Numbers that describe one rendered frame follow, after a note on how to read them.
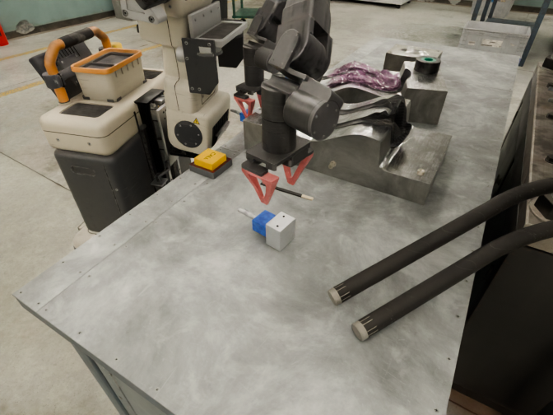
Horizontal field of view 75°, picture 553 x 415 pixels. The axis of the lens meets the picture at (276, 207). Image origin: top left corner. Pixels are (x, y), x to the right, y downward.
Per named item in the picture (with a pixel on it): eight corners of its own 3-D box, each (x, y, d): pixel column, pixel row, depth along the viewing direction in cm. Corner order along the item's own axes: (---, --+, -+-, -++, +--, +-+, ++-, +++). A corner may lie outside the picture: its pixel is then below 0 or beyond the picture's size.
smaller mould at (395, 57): (383, 69, 154) (386, 52, 150) (392, 59, 164) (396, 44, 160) (430, 77, 146) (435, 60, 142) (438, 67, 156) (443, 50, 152)
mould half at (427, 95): (284, 109, 123) (284, 76, 116) (298, 82, 142) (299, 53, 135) (437, 124, 114) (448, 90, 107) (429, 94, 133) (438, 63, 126)
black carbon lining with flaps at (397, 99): (273, 123, 99) (273, 90, 93) (300, 103, 110) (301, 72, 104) (397, 156, 86) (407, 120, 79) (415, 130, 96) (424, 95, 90)
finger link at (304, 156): (312, 185, 69) (315, 142, 63) (289, 202, 64) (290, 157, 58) (284, 172, 72) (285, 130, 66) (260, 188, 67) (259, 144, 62)
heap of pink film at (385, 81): (320, 91, 119) (322, 67, 114) (327, 74, 133) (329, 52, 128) (401, 99, 115) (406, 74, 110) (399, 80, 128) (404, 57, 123)
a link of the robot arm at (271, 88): (281, 68, 56) (253, 76, 53) (313, 81, 52) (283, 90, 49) (281, 110, 60) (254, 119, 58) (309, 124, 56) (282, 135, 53)
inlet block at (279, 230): (232, 224, 77) (230, 204, 74) (247, 212, 80) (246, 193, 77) (280, 251, 71) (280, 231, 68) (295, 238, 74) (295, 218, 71)
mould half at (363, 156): (244, 149, 102) (241, 104, 93) (289, 114, 119) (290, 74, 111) (424, 205, 82) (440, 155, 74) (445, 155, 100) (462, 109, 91)
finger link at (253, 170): (295, 198, 65) (299, 153, 59) (271, 217, 61) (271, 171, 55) (267, 184, 69) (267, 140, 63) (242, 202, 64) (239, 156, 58)
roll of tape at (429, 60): (413, 72, 119) (415, 62, 117) (413, 65, 125) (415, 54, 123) (439, 75, 117) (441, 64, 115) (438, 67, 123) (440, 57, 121)
